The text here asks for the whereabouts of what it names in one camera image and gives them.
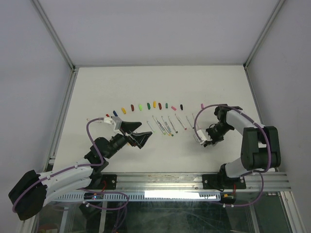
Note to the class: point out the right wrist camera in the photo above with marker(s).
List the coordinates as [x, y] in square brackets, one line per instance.
[202, 137]

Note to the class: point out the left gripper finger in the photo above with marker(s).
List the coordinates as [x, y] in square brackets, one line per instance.
[129, 127]
[140, 139]

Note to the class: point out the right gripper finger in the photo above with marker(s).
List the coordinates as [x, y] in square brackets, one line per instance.
[216, 139]
[209, 140]

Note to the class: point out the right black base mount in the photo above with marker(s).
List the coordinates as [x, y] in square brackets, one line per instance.
[220, 181]

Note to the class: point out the light green cap marker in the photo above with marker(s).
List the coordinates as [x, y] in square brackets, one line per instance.
[152, 129]

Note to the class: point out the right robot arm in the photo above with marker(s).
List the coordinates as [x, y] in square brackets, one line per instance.
[260, 149]

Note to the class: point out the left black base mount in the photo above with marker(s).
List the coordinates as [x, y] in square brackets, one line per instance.
[102, 180]

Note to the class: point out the white slotted cable duct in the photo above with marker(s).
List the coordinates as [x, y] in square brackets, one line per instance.
[157, 195]

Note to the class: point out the yellow cap marker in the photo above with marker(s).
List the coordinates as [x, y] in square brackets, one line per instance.
[163, 127]

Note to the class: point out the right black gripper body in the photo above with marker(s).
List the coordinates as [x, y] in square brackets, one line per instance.
[219, 129]

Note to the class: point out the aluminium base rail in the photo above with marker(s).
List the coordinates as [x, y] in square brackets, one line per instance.
[134, 182]

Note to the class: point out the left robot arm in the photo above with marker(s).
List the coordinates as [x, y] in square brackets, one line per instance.
[35, 190]

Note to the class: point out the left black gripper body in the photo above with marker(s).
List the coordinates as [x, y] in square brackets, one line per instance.
[128, 139]

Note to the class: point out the pink cap marker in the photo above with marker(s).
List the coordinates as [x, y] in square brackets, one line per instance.
[181, 122]

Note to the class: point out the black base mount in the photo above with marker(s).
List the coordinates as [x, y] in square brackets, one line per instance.
[220, 181]
[102, 180]

